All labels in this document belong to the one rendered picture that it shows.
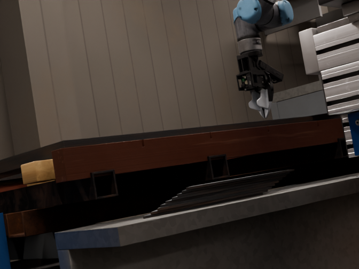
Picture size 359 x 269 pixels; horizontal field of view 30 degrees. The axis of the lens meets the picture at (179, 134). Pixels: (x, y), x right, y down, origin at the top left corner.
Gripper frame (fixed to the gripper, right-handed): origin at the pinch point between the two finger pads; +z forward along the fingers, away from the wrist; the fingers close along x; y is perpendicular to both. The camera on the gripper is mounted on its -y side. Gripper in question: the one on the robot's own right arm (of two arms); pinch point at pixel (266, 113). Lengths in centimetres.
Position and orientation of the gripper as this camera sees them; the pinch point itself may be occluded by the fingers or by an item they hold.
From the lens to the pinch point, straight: 217.4
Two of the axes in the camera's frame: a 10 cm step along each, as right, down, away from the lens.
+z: 1.6, 9.8, -0.7
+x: 6.2, -1.6, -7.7
